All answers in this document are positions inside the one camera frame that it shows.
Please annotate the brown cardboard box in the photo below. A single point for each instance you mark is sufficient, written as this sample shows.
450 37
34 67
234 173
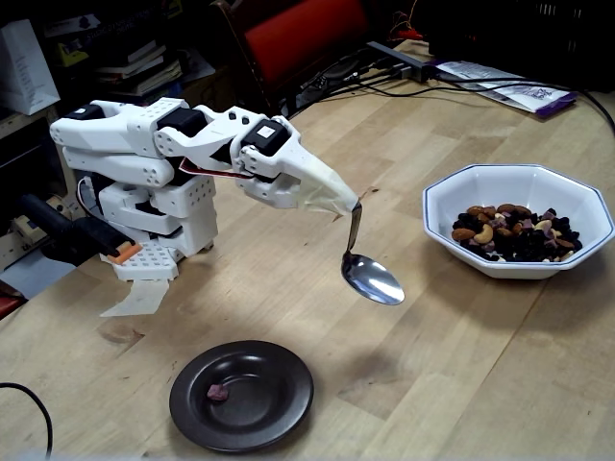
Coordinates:
211 91

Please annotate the dark cover book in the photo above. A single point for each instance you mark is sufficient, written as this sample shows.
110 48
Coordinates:
130 55

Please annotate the red chair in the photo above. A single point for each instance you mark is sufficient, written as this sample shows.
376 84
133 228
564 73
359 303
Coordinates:
298 43

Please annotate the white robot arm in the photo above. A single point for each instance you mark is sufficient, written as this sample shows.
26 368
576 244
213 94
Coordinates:
105 137

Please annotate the paper pamphlet with purple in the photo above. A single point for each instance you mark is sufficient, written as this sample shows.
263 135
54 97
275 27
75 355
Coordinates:
528 93

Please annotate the dark brown plate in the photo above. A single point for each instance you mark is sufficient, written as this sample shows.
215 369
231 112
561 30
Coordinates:
259 408

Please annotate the beige masking tape strip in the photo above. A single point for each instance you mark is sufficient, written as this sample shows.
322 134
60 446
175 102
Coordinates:
139 300

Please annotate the bent metal spoon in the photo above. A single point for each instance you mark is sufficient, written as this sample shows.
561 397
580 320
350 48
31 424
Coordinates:
372 283

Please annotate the trail mix nuts and raisins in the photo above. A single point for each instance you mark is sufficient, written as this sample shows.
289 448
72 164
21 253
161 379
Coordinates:
519 240

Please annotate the black plastic crate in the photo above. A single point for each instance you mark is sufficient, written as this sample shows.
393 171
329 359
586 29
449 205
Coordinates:
528 29

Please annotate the yellow small box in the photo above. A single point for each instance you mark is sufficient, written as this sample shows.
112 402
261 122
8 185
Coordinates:
72 52

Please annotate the grey usb hub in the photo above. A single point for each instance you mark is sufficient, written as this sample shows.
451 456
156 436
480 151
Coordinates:
408 65

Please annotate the white paper bag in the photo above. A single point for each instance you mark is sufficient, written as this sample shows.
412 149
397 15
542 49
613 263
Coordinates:
24 72

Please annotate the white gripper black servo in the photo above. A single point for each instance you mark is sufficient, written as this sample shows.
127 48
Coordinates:
302 160

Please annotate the black clamp orange pad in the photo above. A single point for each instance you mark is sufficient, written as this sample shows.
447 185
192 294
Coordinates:
72 235

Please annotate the white paged book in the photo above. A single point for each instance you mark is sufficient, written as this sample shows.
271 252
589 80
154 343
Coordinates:
154 79

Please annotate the purple dried fruit piece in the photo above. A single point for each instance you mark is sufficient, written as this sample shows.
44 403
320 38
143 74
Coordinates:
217 392

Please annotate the white octagonal bowl blue rim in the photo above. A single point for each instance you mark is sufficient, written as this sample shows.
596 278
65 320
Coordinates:
480 192

